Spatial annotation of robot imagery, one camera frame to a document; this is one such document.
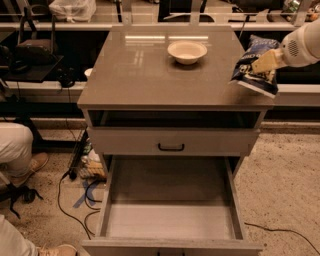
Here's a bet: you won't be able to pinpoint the person's leg lower left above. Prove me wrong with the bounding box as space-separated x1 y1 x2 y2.
0 215 38 256

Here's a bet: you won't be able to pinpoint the blue tape cross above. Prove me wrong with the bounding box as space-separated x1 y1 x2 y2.
73 180 99 208

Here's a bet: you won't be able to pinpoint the wire basket with items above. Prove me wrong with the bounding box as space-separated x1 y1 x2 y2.
67 130 106 180

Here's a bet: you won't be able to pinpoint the tan shoe lower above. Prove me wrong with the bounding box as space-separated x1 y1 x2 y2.
37 244 77 256

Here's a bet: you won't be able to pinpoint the black cable on floor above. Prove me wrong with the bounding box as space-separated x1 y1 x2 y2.
245 222 320 256
57 169 103 240

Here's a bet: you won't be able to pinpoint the black headphones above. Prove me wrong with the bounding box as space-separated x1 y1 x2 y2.
57 68 75 88

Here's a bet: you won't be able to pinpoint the tan shoe upper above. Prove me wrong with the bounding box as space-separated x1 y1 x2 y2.
8 152 49 187

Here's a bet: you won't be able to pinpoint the black cable on floor left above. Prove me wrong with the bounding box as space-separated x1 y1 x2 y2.
57 169 103 240

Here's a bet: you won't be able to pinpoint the tan shoe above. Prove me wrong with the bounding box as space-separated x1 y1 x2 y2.
37 244 77 256
8 152 49 187

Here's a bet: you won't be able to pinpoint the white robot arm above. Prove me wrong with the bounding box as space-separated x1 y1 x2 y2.
252 19 320 73

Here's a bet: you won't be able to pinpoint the person's leg in beige trousers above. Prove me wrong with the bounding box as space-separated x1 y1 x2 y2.
0 123 33 177

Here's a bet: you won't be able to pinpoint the open grey middle drawer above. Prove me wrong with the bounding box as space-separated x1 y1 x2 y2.
82 156 262 256

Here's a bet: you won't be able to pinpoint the white cup behind cabinet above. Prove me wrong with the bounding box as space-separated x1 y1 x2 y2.
84 68 93 79

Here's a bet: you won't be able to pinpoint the black drawer handle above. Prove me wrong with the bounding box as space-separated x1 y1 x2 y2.
157 143 185 152

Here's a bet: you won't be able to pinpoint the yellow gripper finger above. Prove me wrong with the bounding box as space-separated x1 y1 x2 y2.
251 49 284 74

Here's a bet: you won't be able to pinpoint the black bag on shelf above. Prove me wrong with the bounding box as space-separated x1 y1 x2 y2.
15 6 57 66

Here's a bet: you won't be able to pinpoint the black cable on floor right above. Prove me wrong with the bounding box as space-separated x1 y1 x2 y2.
245 222 320 256

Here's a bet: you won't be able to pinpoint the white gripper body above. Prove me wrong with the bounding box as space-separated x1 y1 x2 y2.
281 25 317 67

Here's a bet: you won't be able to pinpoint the white plastic bag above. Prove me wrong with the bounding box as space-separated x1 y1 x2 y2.
49 0 96 22

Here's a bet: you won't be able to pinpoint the blue chip bag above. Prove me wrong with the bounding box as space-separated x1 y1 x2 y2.
230 35 279 99

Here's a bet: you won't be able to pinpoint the white paper bowl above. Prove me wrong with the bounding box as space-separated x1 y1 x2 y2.
167 40 207 65

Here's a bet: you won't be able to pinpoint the black strap on floor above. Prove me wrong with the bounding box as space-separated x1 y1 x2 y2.
0 184 44 219

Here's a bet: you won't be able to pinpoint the grey drawer cabinet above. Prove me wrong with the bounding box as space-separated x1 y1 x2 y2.
77 25 276 256

